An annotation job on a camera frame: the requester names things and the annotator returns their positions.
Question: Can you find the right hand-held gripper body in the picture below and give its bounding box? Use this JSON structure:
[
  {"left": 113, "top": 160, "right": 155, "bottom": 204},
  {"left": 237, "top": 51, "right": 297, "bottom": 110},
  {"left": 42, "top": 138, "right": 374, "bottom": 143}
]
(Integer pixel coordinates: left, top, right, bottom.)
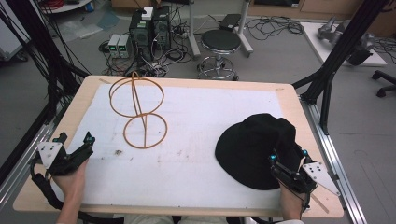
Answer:
[{"left": 269, "top": 156, "right": 341, "bottom": 198}]

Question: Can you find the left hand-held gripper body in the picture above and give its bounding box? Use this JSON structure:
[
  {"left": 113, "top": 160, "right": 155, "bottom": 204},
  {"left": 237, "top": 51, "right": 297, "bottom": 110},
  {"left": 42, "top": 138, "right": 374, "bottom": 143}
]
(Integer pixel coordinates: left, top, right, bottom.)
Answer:
[{"left": 30, "top": 138, "right": 94, "bottom": 177}]

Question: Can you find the black hat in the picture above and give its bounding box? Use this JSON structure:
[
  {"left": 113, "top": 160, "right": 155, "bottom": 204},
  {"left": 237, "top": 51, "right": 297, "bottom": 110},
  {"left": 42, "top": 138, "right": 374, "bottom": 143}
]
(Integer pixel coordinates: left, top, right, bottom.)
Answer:
[{"left": 214, "top": 113, "right": 303, "bottom": 191}]

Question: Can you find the person's right hand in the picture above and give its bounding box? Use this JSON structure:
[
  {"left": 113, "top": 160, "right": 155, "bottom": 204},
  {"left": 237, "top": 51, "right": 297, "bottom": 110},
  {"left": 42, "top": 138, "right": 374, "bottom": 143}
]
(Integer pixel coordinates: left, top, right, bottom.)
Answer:
[{"left": 277, "top": 181, "right": 309, "bottom": 220}]

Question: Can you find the person's left hand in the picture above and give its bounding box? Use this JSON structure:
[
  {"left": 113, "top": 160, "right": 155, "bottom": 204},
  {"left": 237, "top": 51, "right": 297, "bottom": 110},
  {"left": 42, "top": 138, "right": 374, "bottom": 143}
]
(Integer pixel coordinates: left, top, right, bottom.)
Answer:
[{"left": 50, "top": 158, "right": 90, "bottom": 207}]

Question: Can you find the white table mat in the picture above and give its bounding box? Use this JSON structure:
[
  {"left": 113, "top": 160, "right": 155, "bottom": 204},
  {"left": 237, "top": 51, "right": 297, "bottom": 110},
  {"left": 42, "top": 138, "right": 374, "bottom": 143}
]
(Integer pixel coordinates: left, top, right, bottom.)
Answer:
[{"left": 62, "top": 83, "right": 292, "bottom": 210}]

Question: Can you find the grey power supply unit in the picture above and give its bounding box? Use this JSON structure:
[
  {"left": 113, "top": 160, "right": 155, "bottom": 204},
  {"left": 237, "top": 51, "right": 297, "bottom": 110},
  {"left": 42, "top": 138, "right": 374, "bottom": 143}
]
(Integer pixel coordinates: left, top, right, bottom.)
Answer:
[
  {"left": 107, "top": 33, "right": 121, "bottom": 59},
  {"left": 117, "top": 33, "right": 133, "bottom": 60}
]

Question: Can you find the black office chair base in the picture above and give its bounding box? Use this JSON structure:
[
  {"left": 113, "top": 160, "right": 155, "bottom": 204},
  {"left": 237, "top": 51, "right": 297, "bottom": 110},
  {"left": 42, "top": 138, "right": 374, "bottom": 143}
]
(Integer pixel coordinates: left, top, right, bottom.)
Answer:
[{"left": 371, "top": 69, "right": 396, "bottom": 99}]

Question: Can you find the white platform board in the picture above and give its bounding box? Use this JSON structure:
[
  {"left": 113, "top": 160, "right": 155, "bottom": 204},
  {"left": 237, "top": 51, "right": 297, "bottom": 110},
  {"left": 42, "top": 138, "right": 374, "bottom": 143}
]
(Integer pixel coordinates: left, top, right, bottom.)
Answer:
[{"left": 300, "top": 21, "right": 389, "bottom": 67}]

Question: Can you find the black computer tower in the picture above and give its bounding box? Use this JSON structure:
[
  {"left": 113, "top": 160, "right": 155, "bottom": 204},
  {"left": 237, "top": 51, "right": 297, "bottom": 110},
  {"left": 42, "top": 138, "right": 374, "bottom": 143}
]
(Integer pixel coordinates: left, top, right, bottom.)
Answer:
[
  {"left": 151, "top": 5, "right": 172, "bottom": 51},
  {"left": 128, "top": 9, "right": 154, "bottom": 60}
]

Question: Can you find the black round stool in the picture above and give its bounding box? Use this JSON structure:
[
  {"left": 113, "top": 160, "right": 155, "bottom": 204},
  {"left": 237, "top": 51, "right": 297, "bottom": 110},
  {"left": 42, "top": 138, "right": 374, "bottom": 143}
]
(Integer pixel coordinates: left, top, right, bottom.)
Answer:
[{"left": 196, "top": 29, "right": 243, "bottom": 80}]

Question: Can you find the grey metal table stand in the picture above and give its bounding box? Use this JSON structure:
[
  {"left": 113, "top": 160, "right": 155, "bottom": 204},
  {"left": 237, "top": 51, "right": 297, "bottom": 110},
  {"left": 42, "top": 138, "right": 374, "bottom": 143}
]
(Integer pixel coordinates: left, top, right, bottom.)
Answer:
[{"left": 185, "top": 0, "right": 254, "bottom": 59}]

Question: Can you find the white adapter box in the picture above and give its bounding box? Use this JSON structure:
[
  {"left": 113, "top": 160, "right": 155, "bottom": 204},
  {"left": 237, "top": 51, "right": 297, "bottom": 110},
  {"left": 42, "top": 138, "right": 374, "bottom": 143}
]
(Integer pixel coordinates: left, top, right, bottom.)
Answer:
[{"left": 141, "top": 6, "right": 155, "bottom": 21}]

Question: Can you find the black box on floor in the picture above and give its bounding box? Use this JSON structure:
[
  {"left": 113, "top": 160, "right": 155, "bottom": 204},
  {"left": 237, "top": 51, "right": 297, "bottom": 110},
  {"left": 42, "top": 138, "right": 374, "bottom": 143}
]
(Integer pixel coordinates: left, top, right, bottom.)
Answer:
[{"left": 218, "top": 13, "right": 243, "bottom": 33}]

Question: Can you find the aluminium rail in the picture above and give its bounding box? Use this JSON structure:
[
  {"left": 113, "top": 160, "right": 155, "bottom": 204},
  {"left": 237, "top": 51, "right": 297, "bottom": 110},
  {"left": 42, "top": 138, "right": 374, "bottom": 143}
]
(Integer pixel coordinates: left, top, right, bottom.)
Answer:
[
  {"left": 0, "top": 102, "right": 71, "bottom": 211},
  {"left": 299, "top": 96, "right": 369, "bottom": 224}
]

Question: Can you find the orange wire hat stand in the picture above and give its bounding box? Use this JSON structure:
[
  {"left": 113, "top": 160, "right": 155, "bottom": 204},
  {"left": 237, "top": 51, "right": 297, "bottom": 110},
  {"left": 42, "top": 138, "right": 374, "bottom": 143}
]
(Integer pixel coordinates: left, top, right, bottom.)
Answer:
[{"left": 108, "top": 71, "right": 169, "bottom": 150}]

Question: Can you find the black frame post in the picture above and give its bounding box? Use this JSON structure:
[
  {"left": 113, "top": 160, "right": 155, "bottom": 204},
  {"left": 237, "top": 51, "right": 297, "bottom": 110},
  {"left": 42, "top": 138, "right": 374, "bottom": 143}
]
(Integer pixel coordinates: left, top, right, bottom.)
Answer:
[
  {"left": 291, "top": 0, "right": 391, "bottom": 136},
  {"left": 0, "top": 0, "right": 92, "bottom": 188}
]

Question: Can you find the tangle of black floor cables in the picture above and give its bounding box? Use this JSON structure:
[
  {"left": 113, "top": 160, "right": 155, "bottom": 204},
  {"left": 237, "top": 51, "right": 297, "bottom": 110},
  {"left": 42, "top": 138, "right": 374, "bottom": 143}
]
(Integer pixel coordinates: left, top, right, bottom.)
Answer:
[{"left": 244, "top": 15, "right": 304, "bottom": 41}]

